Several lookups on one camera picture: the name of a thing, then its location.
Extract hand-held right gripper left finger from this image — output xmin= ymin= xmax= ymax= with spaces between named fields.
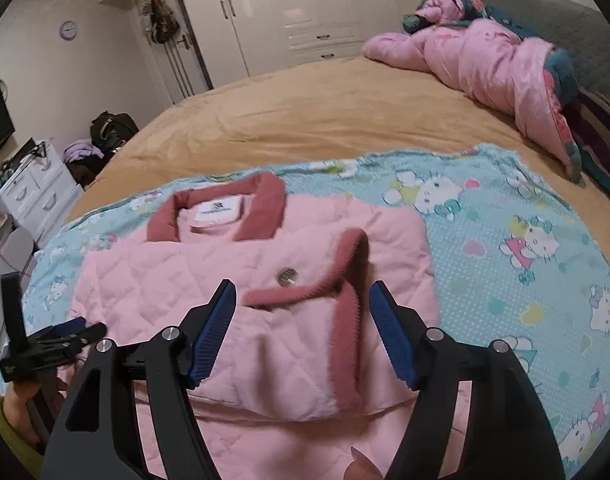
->
xmin=44 ymin=280 xmax=236 ymax=480

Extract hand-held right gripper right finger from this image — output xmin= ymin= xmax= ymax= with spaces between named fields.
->
xmin=369 ymin=280 xmax=566 ymax=480

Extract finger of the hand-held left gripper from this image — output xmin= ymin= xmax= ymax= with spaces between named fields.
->
xmin=40 ymin=322 xmax=108 ymax=357
xmin=35 ymin=317 xmax=86 ymax=342

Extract pink quilted jacket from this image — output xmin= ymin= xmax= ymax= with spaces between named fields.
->
xmin=67 ymin=171 xmax=473 ymax=480

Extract purple clothes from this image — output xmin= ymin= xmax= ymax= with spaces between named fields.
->
xmin=63 ymin=141 xmax=103 ymax=163

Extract person's left hand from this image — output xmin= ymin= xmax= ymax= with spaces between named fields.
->
xmin=5 ymin=377 xmax=68 ymax=443

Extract person's right hand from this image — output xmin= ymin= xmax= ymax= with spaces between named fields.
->
xmin=345 ymin=447 xmax=386 ymax=480

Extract person's green clothing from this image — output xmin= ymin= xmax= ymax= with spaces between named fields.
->
xmin=0 ymin=395 xmax=43 ymax=468

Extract grey rounded cabinet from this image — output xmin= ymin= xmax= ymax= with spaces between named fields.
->
xmin=0 ymin=225 xmax=36 ymax=286

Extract white drawer chest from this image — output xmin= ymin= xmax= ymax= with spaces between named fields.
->
xmin=0 ymin=137 xmax=86 ymax=231

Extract cartoon cat printed blanket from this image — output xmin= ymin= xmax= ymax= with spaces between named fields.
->
xmin=22 ymin=142 xmax=610 ymax=476

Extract black bag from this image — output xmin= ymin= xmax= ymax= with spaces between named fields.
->
xmin=90 ymin=111 xmax=140 ymax=151

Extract tan bed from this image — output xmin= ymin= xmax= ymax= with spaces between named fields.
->
xmin=65 ymin=55 xmax=610 ymax=221

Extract white door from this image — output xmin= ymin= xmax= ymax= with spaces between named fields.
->
xmin=132 ymin=0 xmax=213 ymax=106

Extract pink floral quilt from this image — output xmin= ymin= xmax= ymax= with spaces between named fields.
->
xmin=362 ymin=0 xmax=588 ymax=186

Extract striped dark pillow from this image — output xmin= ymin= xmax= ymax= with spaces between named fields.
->
xmin=567 ymin=85 xmax=610 ymax=196

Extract brown hanging handbag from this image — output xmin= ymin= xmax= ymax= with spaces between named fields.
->
xmin=142 ymin=0 xmax=180 ymax=43

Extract white wardrobe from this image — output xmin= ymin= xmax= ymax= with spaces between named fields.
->
xmin=92 ymin=0 xmax=430 ymax=78

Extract grey quilted headboard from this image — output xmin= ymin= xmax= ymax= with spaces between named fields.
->
xmin=457 ymin=0 xmax=610 ymax=96

